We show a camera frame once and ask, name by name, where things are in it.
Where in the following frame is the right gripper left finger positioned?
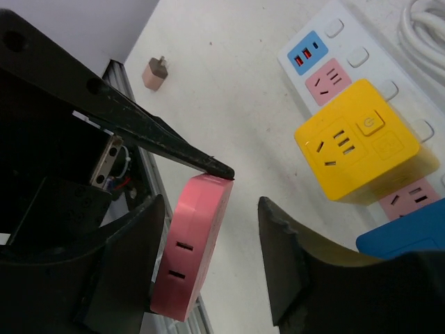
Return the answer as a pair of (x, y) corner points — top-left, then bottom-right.
(1, 196), (165, 333)

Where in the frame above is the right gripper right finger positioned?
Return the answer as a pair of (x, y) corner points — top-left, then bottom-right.
(258, 197), (444, 333)

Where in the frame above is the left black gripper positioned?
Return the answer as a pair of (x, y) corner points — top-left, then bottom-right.
(1, 9), (235, 257)

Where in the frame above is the pink plug adapter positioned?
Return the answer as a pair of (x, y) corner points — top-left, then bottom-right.
(149, 174), (234, 321)

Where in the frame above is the blue cube socket adapter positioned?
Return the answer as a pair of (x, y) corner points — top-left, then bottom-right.
(356, 199), (444, 260)

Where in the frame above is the yellow cube socket adapter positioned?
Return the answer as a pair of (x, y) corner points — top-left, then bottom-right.
(294, 79), (439, 205)

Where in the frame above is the white multicolour power strip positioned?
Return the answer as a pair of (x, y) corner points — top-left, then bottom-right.
(277, 0), (445, 221)

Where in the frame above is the rose gold charger plug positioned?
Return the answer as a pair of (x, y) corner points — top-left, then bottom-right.
(142, 56), (168, 92)

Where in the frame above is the aluminium rail frame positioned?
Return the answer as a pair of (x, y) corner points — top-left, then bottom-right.
(103, 61), (213, 333)

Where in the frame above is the orange strip white cord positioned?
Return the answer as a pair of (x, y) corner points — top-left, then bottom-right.
(396, 0), (445, 84)

